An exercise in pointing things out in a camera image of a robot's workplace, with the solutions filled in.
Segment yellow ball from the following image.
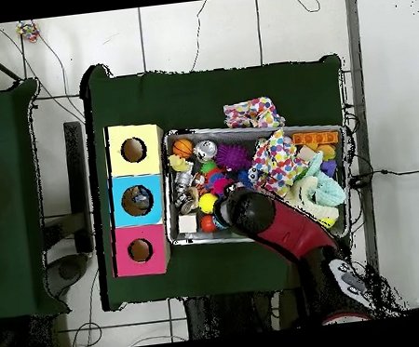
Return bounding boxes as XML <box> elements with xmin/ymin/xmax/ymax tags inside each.
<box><xmin>198</xmin><ymin>192</ymin><xmax>222</xmax><ymax>216</ymax></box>

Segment white knitted cloth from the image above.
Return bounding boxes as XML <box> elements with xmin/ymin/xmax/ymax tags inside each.
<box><xmin>283</xmin><ymin>173</ymin><xmax>343</xmax><ymax>231</ymax></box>

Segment plain wooden cube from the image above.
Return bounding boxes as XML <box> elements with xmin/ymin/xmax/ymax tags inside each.
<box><xmin>176</xmin><ymin>212</ymin><xmax>200</xmax><ymax>236</ymax></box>

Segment wooden box with three holes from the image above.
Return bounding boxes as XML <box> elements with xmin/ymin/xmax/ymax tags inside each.
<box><xmin>99</xmin><ymin>120</ymin><xmax>181</xmax><ymax>281</ymax></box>

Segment orange toy building block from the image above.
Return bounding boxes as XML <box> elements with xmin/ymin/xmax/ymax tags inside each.
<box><xmin>291</xmin><ymin>128</ymin><xmax>340</xmax><ymax>150</ymax></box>

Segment mint green knitted cloth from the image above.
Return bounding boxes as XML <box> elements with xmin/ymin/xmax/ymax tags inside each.
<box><xmin>300</xmin><ymin>150</ymin><xmax>348</xmax><ymax>211</ymax></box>

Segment small colourful floor toy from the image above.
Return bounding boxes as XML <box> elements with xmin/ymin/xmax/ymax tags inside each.
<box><xmin>15</xmin><ymin>20</ymin><xmax>42</xmax><ymax>45</ymax></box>

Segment dented silver can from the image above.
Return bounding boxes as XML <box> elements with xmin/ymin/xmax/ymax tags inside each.
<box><xmin>193</xmin><ymin>138</ymin><xmax>221</xmax><ymax>165</ymax></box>

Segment polka dot cloth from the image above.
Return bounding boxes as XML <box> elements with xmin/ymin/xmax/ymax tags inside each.
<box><xmin>248</xmin><ymin>127</ymin><xmax>312</xmax><ymax>200</ymax></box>
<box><xmin>221</xmin><ymin>93</ymin><xmax>288</xmax><ymax>134</ymax></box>

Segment crushed silver can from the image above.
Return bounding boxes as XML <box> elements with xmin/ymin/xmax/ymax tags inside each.
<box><xmin>171</xmin><ymin>169</ymin><xmax>197</xmax><ymax>193</ymax></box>

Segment small orange basketball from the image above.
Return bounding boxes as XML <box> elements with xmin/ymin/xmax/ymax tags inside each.
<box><xmin>172</xmin><ymin>137</ymin><xmax>196</xmax><ymax>161</ymax></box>

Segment small yellow duck toy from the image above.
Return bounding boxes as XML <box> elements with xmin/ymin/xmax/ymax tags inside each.
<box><xmin>168</xmin><ymin>153</ymin><xmax>194</xmax><ymax>175</ymax></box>

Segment purple spiky ball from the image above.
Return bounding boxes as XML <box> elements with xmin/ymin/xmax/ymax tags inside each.
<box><xmin>215</xmin><ymin>140</ymin><xmax>254</xmax><ymax>173</ymax></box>

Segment small red ball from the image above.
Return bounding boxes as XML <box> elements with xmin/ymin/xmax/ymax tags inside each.
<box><xmin>198</xmin><ymin>213</ymin><xmax>219</xmax><ymax>235</ymax></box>

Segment clear plastic bottle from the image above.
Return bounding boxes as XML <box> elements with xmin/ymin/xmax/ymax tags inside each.
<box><xmin>128</xmin><ymin>191</ymin><xmax>154</xmax><ymax>212</ymax></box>

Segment clear wire mesh bin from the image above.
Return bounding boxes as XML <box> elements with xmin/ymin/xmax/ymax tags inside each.
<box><xmin>155</xmin><ymin>112</ymin><xmax>357</xmax><ymax>260</ymax></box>

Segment green cloth side table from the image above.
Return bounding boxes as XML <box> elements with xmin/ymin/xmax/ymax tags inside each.
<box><xmin>0</xmin><ymin>75</ymin><xmax>68</xmax><ymax>322</ymax></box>

